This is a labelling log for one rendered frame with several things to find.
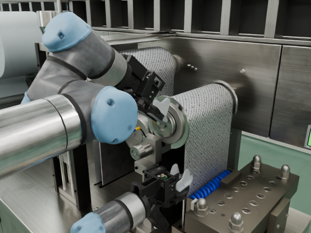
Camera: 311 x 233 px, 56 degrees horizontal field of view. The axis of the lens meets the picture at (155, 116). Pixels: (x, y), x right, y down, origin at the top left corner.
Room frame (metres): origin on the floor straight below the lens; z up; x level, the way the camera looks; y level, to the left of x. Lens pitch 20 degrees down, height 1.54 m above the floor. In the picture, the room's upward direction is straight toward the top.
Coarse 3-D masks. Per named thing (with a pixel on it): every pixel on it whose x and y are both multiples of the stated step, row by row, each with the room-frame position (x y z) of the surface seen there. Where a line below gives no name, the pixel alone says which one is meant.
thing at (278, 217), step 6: (282, 198) 0.71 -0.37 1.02; (282, 204) 0.68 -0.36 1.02; (288, 204) 0.70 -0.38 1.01; (276, 210) 0.66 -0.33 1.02; (282, 210) 0.66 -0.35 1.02; (270, 216) 0.64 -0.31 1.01; (276, 216) 0.63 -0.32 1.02; (282, 216) 0.67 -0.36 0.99; (270, 222) 0.64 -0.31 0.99; (276, 222) 0.64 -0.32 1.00; (282, 222) 0.68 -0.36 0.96; (270, 228) 0.64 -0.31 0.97; (276, 228) 0.64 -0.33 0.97; (282, 228) 0.69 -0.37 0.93
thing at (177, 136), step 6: (168, 108) 0.72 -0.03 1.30; (174, 108) 0.71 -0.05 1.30; (174, 114) 0.70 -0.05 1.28; (150, 120) 0.76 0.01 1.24; (180, 120) 0.69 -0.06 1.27; (180, 126) 0.69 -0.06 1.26; (180, 132) 0.69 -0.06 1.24; (162, 138) 0.73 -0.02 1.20; (168, 138) 0.71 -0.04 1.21; (174, 138) 0.70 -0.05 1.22
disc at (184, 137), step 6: (162, 96) 0.74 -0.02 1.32; (168, 96) 0.73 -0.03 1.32; (174, 102) 0.71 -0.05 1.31; (180, 108) 0.70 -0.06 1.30; (180, 114) 0.70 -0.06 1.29; (186, 114) 0.69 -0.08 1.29; (186, 120) 0.69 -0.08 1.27; (150, 126) 0.77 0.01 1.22; (186, 126) 0.68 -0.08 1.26; (186, 132) 0.68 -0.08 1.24; (180, 138) 0.70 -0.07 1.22; (186, 138) 0.68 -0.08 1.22; (162, 144) 0.74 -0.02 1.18; (168, 144) 0.72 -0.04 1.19; (174, 144) 0.71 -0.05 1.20; (180, 144) 0.70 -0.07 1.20
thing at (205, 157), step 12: (216, 132) 0.80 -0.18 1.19; (228, 132) 0.86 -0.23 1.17; (192, 144) 0.71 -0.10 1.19; (204, 144) 0.76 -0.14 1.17; (216, 144) 0.80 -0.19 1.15; (228, 144) 0.86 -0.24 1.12; (192, 156) 0.71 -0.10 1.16; (204, 156) 0.76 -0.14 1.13; (216, 156) 0.81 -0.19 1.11; (192, 168) 0.72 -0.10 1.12; (204, 168) 0.76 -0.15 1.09; (216, 168) 0.81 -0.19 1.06; (204, 180) 0.76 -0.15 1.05; (192, 192) 0.72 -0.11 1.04
